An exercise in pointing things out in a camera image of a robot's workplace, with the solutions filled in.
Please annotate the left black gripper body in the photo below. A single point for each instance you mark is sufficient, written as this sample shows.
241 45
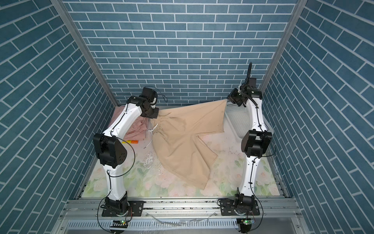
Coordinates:
151 112

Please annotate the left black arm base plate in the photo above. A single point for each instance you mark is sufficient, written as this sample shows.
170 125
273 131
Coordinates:
122 209

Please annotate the rainbow striped shorts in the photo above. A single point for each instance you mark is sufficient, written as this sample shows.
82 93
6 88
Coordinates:
131 141

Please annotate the pink shorts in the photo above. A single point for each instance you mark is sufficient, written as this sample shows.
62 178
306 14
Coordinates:
138 129

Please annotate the aluminium mounting rail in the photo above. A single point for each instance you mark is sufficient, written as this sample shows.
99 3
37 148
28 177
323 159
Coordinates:
278 215

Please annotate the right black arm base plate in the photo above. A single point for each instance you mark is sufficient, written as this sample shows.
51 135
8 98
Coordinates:
228 208

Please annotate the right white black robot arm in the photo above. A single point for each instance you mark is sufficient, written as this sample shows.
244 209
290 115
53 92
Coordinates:
254 143

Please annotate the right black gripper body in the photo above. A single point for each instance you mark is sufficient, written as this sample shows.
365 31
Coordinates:
236 97

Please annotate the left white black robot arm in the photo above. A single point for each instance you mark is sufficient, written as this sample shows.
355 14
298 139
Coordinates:
111 152

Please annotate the white plastic laundry basket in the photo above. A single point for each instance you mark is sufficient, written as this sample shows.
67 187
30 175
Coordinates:
238 119

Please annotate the beige shorts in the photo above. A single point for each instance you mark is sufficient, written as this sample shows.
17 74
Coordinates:
177 139

